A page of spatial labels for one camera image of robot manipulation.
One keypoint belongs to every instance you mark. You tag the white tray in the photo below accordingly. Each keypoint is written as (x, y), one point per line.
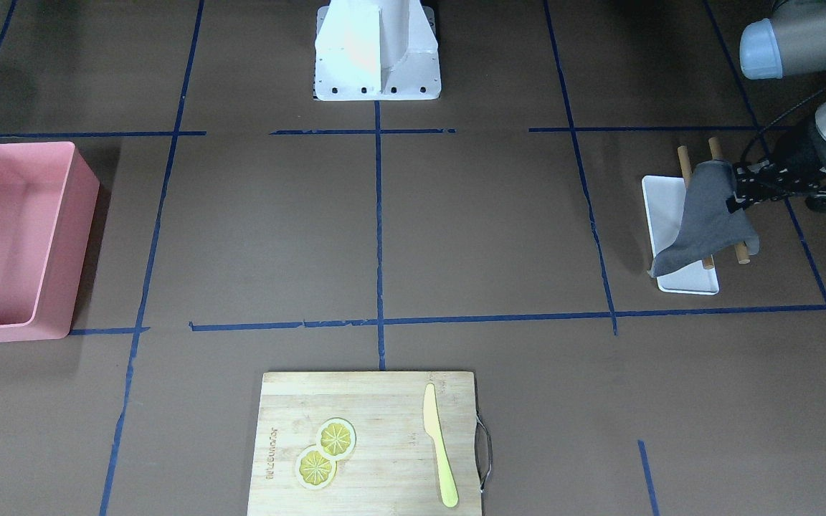
(664, 203)

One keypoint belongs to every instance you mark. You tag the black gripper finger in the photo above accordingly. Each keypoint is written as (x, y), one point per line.
(744, 196)
(764, 172)

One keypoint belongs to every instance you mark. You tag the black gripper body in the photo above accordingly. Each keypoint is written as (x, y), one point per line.
(794, 155)

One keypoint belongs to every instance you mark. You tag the wooden cutting board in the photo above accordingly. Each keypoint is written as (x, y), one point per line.
(392, 470)

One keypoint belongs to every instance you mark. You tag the pink plastic bin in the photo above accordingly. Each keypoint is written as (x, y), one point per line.
(47, 198)

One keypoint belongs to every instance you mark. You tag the lemon slice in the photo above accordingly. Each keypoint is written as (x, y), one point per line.
(313, 470)
(336, 439)

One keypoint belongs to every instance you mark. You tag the yellow plastic knife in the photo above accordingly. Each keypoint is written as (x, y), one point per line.
(431, 421)

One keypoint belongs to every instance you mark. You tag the white mounting post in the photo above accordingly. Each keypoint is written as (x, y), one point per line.
(377, 51)

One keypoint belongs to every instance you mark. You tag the grey cloth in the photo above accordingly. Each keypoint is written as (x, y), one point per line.
(707, 225)

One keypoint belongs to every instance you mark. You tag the wooden rod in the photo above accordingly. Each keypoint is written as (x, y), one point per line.
(686, 171)
(740, 249)

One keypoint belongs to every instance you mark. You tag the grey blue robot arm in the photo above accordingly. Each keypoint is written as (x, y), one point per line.
(791, 42)

